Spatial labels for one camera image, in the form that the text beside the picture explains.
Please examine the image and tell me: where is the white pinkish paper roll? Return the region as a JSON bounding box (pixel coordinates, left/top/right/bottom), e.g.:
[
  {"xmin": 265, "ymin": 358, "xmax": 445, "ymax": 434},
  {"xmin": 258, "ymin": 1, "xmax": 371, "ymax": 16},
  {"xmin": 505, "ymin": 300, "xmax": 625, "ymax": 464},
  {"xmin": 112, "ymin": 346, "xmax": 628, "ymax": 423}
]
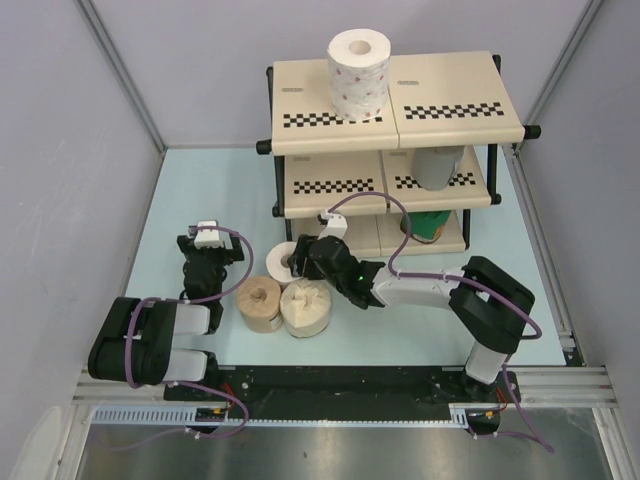
[{"xmin": 266, "ymin": 242, "xmax": 296, "ymax": 288}]

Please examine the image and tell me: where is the green paper towel roll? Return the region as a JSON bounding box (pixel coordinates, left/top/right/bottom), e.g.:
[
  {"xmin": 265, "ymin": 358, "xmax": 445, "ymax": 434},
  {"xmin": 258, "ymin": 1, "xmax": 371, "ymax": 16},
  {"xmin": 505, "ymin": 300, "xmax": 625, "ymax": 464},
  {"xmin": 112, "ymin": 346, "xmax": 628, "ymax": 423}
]
[{"xmin": 400, "ymin": 210, "xmax": 451, "ymax": 244}]

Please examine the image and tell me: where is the grey paper towel roll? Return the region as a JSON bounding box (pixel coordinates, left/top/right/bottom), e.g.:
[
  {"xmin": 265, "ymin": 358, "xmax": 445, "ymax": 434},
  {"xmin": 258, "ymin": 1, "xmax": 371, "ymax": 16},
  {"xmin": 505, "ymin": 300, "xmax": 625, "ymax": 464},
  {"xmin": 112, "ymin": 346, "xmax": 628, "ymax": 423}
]
[{"xmin": 411, "ymin": 146, "xmax": 465, "ymax": 191}]

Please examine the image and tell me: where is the white dotted paper roll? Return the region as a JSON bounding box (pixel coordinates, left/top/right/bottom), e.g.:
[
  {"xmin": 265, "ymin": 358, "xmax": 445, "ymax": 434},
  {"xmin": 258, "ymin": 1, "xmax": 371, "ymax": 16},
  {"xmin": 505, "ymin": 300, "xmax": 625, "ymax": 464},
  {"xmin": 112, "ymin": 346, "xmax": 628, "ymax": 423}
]
[{"xmin": 327, "ymin": 29, "xmax": 391, "ymax": 122}]

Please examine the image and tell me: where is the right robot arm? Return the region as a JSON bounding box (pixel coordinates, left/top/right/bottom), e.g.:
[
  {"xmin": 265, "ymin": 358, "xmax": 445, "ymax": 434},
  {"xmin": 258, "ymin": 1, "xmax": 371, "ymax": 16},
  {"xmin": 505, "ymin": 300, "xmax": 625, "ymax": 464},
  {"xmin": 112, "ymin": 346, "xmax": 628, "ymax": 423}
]
[{"xmin": 285, "ymin": 235, "xmax": 541, "ymax": 401}]

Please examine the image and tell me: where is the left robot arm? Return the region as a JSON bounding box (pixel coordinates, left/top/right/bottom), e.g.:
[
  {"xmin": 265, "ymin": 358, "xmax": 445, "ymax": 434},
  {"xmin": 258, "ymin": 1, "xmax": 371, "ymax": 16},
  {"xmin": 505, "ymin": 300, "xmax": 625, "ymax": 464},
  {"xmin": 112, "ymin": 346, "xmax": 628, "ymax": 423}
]
[{"xmin": 87, "ymin": 229, "xmax": 244, "ymax": 400}]

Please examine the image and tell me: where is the beige three-tier shelf rack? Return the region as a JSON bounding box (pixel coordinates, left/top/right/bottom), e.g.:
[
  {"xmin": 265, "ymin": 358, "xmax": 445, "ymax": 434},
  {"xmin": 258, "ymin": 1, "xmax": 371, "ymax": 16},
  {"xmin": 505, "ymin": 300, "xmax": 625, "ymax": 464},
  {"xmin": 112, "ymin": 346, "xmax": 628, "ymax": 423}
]
[{"xmin": 256, "ymin": 51, "xmax": 541, "ymax": 257}]

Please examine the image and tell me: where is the cream wrapped paper roll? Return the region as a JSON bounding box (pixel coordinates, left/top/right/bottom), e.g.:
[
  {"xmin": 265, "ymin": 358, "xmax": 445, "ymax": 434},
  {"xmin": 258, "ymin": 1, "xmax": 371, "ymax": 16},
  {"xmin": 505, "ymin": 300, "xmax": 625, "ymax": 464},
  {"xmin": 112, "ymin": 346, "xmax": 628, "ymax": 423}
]
[{"xmin": 280, "ymin": 279, "xmax": 332, "ymax": 339}]

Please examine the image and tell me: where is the brown wrapped paper roll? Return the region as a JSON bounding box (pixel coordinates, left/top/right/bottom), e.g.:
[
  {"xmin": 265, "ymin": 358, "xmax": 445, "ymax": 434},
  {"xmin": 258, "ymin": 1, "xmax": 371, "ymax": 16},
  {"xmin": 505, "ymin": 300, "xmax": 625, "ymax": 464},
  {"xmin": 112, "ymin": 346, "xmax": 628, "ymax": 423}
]
[{"xmin": 236, "ymin": 276, "xmax": 283, "ymax": 334}]

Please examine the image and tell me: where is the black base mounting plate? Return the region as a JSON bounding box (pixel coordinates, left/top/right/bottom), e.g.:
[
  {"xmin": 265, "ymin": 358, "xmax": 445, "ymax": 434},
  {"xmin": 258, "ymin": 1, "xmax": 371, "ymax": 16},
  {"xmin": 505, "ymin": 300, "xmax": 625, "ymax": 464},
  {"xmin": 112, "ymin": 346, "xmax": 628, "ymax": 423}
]
[{"xmin": 163, "ymin": 364, "xmax": 522, "ymax": 407}]

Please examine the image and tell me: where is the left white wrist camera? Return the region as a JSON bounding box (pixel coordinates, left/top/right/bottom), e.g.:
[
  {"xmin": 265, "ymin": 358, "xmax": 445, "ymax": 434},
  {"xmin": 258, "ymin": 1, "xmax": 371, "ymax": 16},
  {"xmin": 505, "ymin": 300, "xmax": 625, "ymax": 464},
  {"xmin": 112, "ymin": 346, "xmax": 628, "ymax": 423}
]
[{"xmin": 188, "ymin": 220, "xmax": 224, "ymax": 249}]

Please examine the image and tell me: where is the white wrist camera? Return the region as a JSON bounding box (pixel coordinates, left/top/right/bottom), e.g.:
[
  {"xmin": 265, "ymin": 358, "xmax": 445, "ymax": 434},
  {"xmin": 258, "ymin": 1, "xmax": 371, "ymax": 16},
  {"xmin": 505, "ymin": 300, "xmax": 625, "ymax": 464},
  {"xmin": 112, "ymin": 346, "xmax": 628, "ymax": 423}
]
[
  {"xmin": 317, "ymin": 210, "xmax": 348, "ymax": 240},
  {"xmin": 188, "ymin": 220, "xmax": 224, "ymax": 249}
]

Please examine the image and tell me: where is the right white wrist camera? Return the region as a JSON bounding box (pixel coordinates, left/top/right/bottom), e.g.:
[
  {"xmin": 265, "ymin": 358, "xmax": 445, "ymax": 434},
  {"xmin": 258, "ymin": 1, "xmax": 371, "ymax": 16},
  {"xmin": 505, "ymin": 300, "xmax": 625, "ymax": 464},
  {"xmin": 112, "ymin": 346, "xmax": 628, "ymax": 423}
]
[{"xmin": 317, "ymin": 210, "xmax": 348, "ymax": 240}]

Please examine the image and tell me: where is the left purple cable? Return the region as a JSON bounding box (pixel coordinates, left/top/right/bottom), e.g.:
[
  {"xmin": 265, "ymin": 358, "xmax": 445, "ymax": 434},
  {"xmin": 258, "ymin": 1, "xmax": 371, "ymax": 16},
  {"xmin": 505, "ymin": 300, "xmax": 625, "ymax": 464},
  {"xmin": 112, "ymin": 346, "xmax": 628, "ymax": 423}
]
[{"xmin": 117, "ymin": 225, "xmax": 254, "ymax": 446}]

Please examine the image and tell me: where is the purple cable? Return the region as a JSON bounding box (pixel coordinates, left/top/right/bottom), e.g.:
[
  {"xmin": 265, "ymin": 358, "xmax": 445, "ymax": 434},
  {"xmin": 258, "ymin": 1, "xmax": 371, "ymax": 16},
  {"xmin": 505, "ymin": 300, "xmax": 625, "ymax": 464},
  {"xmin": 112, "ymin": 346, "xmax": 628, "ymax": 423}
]
[
  {"xmin": 324, "ymin": 192, "xmax": 556, "ymax": 454},
  {"xmin": 117, "ymin": 225, "xmax": 254, "ymax": 446}
]

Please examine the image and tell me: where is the slotted cable duct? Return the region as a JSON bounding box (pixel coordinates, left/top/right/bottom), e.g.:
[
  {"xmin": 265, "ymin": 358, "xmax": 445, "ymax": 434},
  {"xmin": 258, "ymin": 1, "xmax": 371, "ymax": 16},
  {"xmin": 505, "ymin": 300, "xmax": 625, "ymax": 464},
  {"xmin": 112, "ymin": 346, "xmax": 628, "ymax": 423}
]
[{"xmin": 93, "ymin": 405, "xmax": 468, "ymax": 428}]

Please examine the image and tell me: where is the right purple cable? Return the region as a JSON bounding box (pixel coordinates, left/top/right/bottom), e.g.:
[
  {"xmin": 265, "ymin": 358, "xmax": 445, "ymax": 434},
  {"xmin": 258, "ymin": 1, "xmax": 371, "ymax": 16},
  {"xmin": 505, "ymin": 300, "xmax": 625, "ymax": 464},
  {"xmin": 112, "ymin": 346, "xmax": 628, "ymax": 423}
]
[{"xmin": 324, "ymin": 192, "xmax": 556, "ymax": 454}]

